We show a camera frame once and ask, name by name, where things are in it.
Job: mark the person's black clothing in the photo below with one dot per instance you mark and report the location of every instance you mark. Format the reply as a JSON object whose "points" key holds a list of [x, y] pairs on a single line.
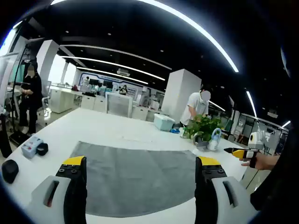
{"points": [[275, 189]]}

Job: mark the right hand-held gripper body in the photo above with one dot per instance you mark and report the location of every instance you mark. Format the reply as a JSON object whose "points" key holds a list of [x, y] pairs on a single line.
{"points": [[254, 140]]}

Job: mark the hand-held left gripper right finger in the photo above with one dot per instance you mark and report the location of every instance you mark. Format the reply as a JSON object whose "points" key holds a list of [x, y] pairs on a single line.
{"points": [[205, 200]]}

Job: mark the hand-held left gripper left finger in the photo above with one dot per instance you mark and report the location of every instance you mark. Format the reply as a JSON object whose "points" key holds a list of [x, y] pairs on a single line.
{"points": [[74, 200]]}

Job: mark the black tape roll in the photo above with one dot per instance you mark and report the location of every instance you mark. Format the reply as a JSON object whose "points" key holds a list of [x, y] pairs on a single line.
{"points": [[42, 149]]}

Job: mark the white table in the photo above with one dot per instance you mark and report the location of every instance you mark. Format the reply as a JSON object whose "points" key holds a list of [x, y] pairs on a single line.
{"points": [[98, 126]]}

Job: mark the black rounded case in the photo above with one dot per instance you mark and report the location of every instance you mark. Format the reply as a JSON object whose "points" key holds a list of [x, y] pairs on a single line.
{"points": [[9, 171]]}

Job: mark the green white packet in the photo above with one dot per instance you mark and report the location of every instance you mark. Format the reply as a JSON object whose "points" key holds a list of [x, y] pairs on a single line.
{"points": [[182, 133]]}

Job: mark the green potted plant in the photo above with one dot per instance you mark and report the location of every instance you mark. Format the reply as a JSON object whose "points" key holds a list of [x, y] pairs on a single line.
{"points": [[205, 126]]}

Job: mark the grey plant pot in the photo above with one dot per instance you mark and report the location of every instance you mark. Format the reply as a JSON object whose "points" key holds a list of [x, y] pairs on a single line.
{"points": [[201, 142]]}

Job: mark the white framed grey panel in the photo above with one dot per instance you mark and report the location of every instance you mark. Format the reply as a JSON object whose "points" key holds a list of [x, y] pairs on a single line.
{"points": [[119, 105]]}

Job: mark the white office cabinet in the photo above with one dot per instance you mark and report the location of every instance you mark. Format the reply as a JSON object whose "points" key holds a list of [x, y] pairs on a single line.
{"points": [[63, 99]]}

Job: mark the ceiling air vent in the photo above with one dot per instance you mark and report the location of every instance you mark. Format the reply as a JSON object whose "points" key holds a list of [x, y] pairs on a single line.
{"points": [[123, 72]]}

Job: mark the person's right hand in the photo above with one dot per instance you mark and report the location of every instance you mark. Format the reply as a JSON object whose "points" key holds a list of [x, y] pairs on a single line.
{"points": [[261, 163]]}

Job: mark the light blue storage box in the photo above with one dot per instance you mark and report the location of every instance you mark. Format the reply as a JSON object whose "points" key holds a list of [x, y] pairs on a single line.
{"points": [[163, 122]]}

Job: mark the grey towel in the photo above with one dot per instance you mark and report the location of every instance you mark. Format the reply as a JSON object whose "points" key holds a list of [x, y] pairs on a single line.
{"points": [[140, 177]]}

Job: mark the long ceiling light strip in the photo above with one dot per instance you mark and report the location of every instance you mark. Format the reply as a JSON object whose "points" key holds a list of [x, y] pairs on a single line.
{"points": [[187, 21]]}

